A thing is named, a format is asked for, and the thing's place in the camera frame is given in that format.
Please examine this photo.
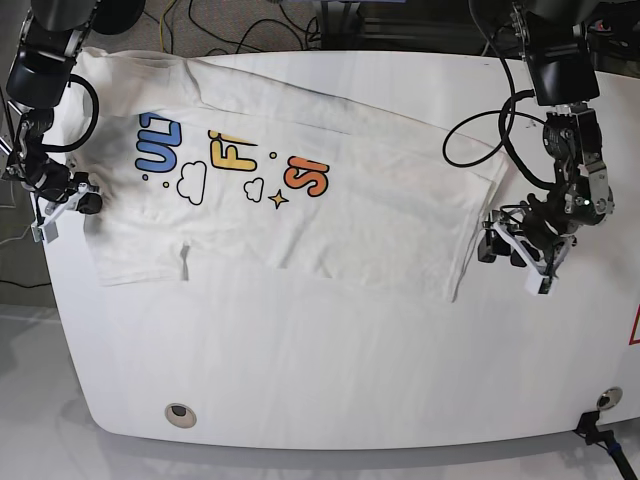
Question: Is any right table cable grommet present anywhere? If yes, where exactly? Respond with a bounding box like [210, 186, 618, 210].
[596, 386, 623, 411]

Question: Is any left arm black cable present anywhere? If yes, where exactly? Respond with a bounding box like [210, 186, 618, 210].
[442, 0, 556, 191]

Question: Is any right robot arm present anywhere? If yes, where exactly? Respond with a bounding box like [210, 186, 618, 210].
[1, 1, 102, 241]

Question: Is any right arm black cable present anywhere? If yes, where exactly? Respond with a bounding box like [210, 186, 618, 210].
[42, 74, 101, 154]

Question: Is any black round floor base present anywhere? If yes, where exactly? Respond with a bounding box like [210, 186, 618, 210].
[92, 0, 146, 35]

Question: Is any table cable grommet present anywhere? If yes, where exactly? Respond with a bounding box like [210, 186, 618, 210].
[165, 403, 197, 429]
[596, 386, 623, 411]

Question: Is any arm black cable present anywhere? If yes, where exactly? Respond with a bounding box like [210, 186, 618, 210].
[442, 0, 556, 191]
[42, 74, 101, 154]

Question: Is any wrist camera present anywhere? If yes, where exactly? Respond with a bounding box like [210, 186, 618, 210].
[31, 222, 59, 244]
[525, 271, 554, 295]

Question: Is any white printed T-shirt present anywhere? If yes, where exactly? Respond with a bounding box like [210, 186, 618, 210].
[71, 48, 507, 301]

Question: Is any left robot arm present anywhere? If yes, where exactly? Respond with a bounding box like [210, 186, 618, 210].
[478, 1, 615, 295]

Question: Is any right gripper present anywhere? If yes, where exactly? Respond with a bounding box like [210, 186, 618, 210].
[24, 159, 103, 225]

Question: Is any left table cable grommet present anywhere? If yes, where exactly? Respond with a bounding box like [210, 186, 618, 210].
[165, 403, 197, 429]

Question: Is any yellow cable on floor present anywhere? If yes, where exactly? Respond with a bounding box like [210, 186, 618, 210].
[157, 0, 174, 54]

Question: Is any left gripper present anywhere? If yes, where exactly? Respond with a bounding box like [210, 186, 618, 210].
[477, 198, 580, 281]

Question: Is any black aluminium frame stand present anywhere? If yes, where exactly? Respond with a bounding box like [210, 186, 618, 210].
[312, 1, 375, 51]

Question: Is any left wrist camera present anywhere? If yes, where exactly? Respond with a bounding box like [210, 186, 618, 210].
[525, 271, 554, 295]

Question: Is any black clamp with cable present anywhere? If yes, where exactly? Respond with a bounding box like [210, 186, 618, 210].
[574, 411, 638, 480]

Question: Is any red white warning sticker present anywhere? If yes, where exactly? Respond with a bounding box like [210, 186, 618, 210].
[629, 305, 640, 346]

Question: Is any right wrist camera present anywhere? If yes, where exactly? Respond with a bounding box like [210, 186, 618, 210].
[31, 222, 59, 244]

